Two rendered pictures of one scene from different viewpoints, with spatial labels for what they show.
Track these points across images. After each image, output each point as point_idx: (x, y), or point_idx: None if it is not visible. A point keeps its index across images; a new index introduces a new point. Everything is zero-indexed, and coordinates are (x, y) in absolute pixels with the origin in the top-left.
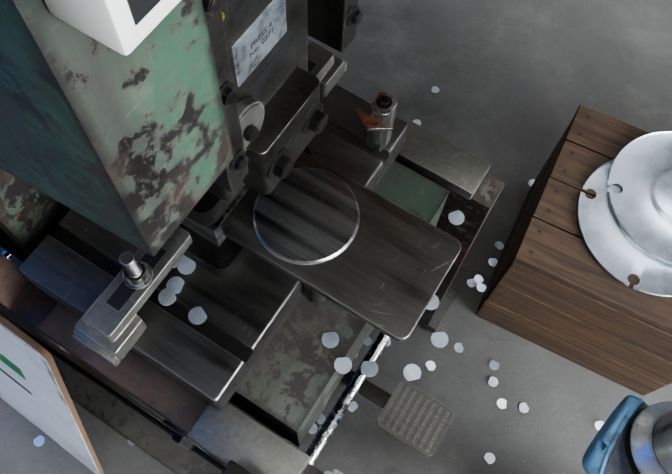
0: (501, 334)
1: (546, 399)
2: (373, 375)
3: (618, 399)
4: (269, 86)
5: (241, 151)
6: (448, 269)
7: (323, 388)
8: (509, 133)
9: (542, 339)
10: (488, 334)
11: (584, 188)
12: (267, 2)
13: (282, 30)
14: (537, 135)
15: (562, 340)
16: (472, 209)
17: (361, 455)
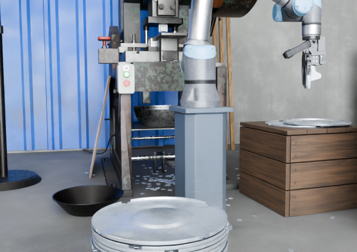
0: (243, 196)
1: (240, 207)
2: (156, 60)
3: (272, 215)
4: None
5: None
6: (180, 33)
7: (145, 61)
8: None
9: (254, 190)
10: (238, 195)
11: (281, 121)
12: None
13: None
14: None
15: (257, 182)
16: (215, 72)
17: (158, 194)
